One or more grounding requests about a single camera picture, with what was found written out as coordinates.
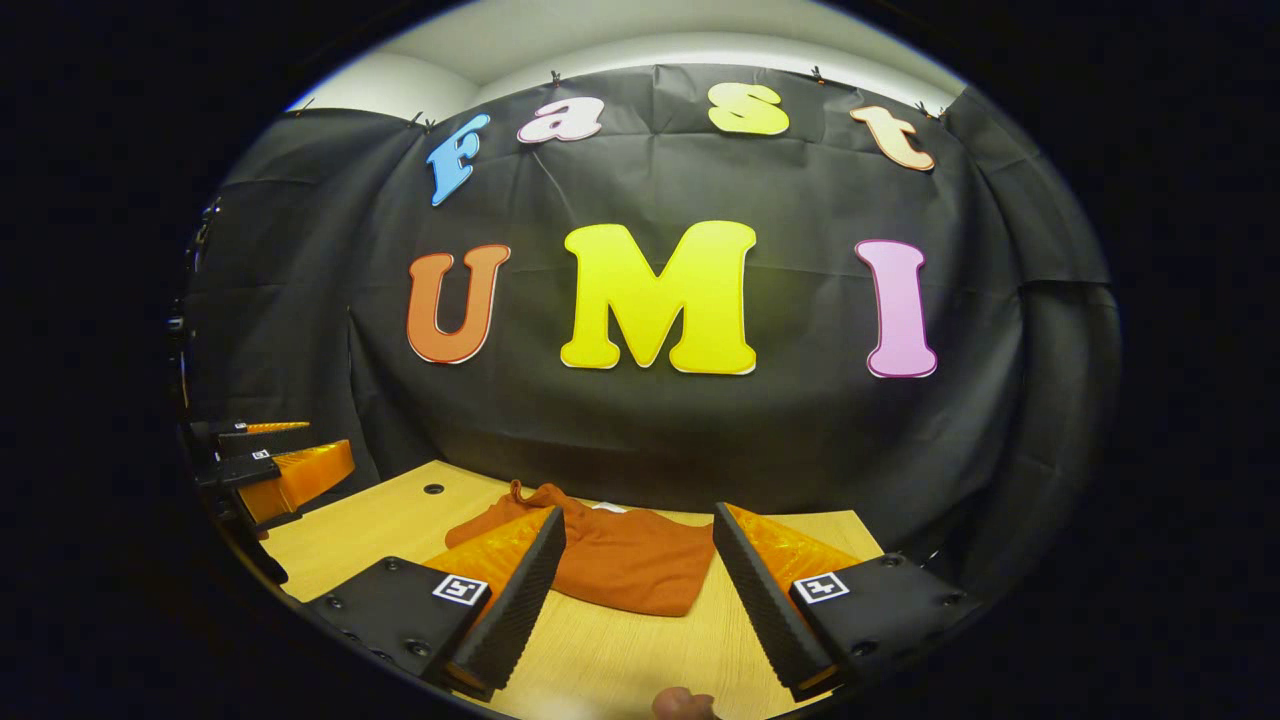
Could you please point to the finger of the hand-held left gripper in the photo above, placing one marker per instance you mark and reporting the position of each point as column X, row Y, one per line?
column 260, row 437
column 300, row 475

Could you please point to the black backdrop cloth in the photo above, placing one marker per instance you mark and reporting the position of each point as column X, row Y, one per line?
column 650, row 430

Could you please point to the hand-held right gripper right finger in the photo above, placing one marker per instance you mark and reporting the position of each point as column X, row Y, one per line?
column 765, row 600

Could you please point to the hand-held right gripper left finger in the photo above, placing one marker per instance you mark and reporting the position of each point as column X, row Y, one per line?
column 515, row 600

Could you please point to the rust orange button shirt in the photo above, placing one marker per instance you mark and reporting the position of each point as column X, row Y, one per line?
column 620, row 565

